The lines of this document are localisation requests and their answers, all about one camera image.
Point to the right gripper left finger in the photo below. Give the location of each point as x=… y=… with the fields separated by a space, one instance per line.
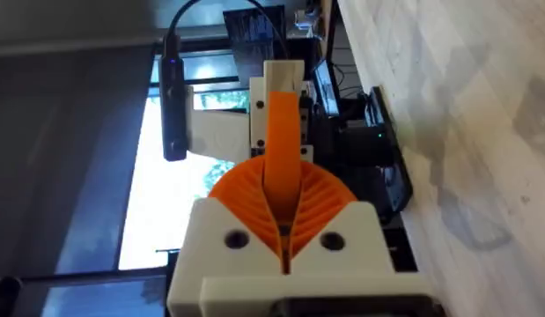
x=210 y=238

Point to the orange ribbed wedge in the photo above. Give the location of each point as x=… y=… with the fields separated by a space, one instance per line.
x=282 y=145

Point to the dark flat panel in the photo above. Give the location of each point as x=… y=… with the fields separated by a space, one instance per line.
x=254 y=39

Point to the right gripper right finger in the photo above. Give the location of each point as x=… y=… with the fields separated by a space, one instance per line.
x=355 y=238

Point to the computer monitor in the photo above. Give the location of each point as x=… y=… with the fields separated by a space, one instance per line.
x=327 y=90

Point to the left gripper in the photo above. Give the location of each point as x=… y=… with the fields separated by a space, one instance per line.
x=219 y=136

